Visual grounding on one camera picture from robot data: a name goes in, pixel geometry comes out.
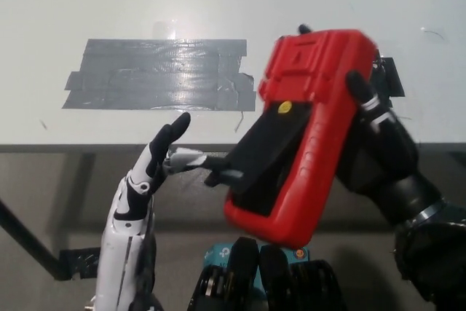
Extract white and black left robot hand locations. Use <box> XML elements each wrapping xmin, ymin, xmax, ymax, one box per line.
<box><xmin>85</xmin><ymin>112</ymin><xmax>245</xmax><ymax>311</ymax></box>

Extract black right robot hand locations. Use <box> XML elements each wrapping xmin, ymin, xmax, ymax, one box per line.
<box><xmin>298</xmin><ymin>23</ymin><xmax>447</xmax><ymax>227</ymax></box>

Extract red digital multimeter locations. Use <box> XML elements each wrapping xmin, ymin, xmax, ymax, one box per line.
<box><xmin>223</xmin><ymin>28</ymin><xmax>378</xmax><ymax>248</ymax></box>

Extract black and teal robot body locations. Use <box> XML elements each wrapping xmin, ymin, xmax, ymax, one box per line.
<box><xmin>187</xmin><ymin>236</ymin><xmax>347</xmax><ymax>311</ymax></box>

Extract black tape patch on table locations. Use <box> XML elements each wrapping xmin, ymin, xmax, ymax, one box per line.
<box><xmin>374</xmin><ymin>56</ymin><xmax>406</xmax><ymax>98</ymax></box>

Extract black metal table leg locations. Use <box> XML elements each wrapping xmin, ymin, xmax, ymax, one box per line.
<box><xmin>0</xmin><ymin>200</ymin><xmax>61</xmax><ymax>281</ymax></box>

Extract grey duct tape patch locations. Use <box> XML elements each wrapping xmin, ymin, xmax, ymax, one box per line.
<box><xmin>61</xmin><ymin>37</ymin><xmax>260</xmax><ymax>111</ymax></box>

